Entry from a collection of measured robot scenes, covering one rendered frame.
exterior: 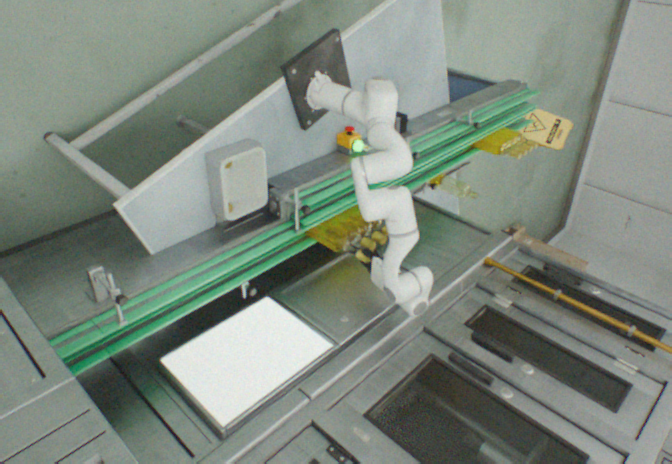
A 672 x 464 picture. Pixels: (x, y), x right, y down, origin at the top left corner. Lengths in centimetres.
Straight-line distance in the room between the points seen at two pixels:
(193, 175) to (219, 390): 66
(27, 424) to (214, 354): 64
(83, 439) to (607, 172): 730
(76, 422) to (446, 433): 91
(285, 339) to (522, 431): 71
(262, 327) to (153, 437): 44
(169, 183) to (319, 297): 61
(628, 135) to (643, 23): 135
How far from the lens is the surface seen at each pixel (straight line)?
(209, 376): 158
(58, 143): 219
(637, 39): 733
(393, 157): 147
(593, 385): 177
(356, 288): 183
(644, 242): 804
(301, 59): 182
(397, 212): 143
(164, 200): 169
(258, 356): 161
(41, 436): 112
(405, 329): 173
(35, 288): 211
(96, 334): 154
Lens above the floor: 209
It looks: 36 degrees down
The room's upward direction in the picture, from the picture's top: 118 degrees clockwise
